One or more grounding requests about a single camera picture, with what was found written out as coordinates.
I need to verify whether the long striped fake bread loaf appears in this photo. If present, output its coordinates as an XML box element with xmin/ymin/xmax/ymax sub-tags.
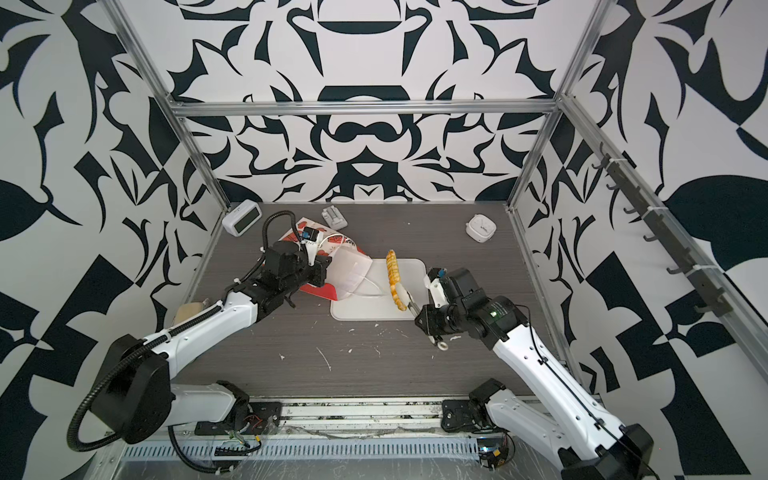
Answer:
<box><xmin>385</xmin><ymin>250</ymin><xmax>408</xmax><ymax>311</ymax></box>

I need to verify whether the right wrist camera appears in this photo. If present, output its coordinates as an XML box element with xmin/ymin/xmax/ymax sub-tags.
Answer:
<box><xmin>424</xmin><ymin>268</ymin><xmax>448</xmax><ymax>308</ymax></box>

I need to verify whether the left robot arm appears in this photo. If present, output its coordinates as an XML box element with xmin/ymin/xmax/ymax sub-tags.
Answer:
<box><xmin>66</xmin><ymin>241</ymin><xmax>332</xmax><ymax>452</ymax></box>

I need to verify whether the white digital clock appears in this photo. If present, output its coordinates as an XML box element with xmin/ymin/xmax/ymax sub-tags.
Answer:
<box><xmin>222</xmin><ymin>200</ymin><xmax>262</xmax><ymax>237</ymax></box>

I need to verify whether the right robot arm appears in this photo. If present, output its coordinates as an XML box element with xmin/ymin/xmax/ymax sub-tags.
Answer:
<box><xmin>388</xmin><ymin>268</ymin><xmax>657</xmax><ymax>479</ymax></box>

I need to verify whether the wall hook rail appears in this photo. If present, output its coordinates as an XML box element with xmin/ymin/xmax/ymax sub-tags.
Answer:
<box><xmin>593</xmin><ymin>142</ymin><xmax>735</xmax><ymax>318</ymax></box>

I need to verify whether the small grey white device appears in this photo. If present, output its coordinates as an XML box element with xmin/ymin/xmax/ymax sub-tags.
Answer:
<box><xmin>321</xmin><ymin>205</ymin><xmax>348</xmax><ymax>231</ymax></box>

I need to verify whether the white plastic tray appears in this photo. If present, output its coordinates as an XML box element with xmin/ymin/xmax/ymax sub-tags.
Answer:
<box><xmin>330</xmin><ymin>258</ymin><xmax>429</xmax><ymax>322</ymax></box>

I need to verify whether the beige foam pad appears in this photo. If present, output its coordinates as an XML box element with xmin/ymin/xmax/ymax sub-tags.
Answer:
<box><xmin>172</xmin><ymin>302</ymin><xmax>206</xmax><ymax>327</ymax></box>

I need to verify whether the black corrugated cable conduit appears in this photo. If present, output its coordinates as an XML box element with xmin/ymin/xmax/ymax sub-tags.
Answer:
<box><xmin>65</xmin><ymin>209</ymin><xmax>301</xmax><ymax>475</ymax></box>

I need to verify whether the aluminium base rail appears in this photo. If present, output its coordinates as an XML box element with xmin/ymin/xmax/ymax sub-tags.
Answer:
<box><xmin>101</xmin><ymin>395</ymin><xmax>625</xmax><ymax>463</ymax></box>

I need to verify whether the small circuit board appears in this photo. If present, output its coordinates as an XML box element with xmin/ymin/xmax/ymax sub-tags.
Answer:
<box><xmin>477</xmin><ymin>435</ymin><xmax>516</xmax><ymax>470</ymax></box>

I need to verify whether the red white paper bag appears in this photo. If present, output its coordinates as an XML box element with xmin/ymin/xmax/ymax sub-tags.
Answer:
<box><xmin>297</xmin><ymin>218</ymin><xmax>373</xmax><ymax>301</ymax></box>

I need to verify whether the white round timer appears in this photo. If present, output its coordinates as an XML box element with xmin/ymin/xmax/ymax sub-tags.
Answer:
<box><xmin>465</xmin><ymin>214</ymin><xmax>497</xmax><ymax>243</ymax></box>

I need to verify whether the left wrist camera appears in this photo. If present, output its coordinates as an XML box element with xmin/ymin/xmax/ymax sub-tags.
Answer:
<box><xmin>300</xmin><ymin>226</ymin><xmax>321</xmax><ymax>243</ymax></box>

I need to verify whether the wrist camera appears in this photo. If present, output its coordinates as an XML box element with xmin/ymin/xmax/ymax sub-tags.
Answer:
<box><xmin>424</xmin><ymin>268</ymin><xmax>448</xmax><ymax>308</ymax></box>
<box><xmin>300</xmin><ymin>226</ymin><xmax>321</xmax><ymax>243</ymax></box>

